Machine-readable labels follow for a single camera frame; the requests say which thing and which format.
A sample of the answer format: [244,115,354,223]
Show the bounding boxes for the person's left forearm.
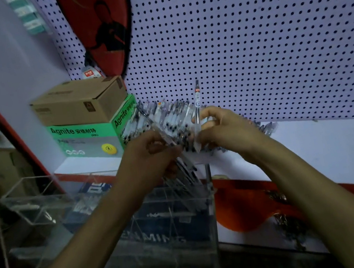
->
[0,178,158,268]

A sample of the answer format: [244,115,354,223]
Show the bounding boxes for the orange plastic item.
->
[211,171,307,237]

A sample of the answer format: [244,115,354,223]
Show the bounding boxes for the person's right forearm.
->
[247,123,354,268]

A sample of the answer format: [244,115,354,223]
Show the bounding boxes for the dark blue printed box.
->
[59,164,216,263]

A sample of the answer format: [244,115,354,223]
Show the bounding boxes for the white perforated pegboard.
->
[31,0,354,170]

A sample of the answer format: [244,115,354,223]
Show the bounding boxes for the hanging green white packets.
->
[5,0,49,40]

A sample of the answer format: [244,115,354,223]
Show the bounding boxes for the bundle of clear pens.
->
[137,94,206,193]

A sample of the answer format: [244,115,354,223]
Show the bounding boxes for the bunch of metal keychains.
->
[264,184,316,256]

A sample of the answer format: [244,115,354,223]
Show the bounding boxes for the person's left hand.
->
[108,126,192,211]

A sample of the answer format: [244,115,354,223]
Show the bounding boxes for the brown cardboard box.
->
[27,72,132,135]

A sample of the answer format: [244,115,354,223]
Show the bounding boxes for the clear acrylic display case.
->
[0,148,227,268]

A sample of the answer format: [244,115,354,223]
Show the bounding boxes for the pile of white clear pens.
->
[115,80,281,169]

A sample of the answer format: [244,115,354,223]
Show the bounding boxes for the small white hang tag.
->
[81,64,102,81]

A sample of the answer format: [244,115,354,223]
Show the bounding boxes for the person's right hand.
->
[189,98,271,170]

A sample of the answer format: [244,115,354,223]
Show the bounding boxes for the black capped gel pen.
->
[188,80,208,136]

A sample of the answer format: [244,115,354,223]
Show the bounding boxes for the green and grey carton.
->
[44,93,146,168]

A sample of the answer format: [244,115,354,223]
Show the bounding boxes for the white shelf with red edge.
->
[51,108,354,250]

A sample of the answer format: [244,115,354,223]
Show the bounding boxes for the red racket cover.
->
[54,0,142,87]

